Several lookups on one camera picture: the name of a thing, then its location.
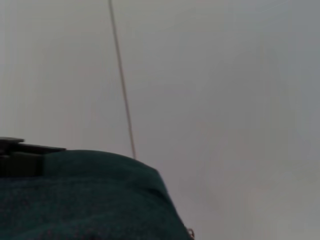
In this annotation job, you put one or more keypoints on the dark teal insulated bag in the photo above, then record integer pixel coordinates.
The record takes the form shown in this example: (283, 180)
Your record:
(87, 200)

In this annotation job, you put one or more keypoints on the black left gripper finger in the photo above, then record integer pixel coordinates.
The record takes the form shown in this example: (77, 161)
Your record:
(37, 148)
(22, 165)

